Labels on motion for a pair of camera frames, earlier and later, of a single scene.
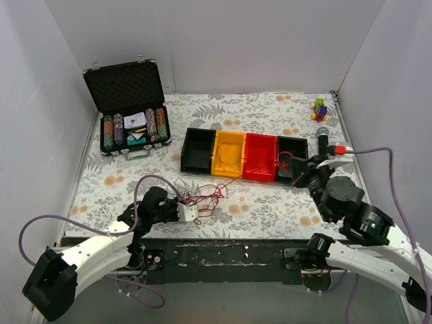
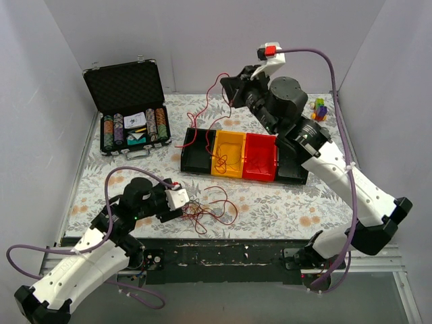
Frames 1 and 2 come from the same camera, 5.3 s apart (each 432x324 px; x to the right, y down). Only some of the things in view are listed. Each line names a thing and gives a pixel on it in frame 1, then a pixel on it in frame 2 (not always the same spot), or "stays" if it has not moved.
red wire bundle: (206, 198) -> (225, 211)
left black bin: (197, 150) stays
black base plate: (219, 262) stays
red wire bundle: (291, 156) -> (192, 115)
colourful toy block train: (319, 109) stays
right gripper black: (306, 169) -> (234, 90)
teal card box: (136, 138) stays
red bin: (260, 157) stays
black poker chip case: (129, 98) stays
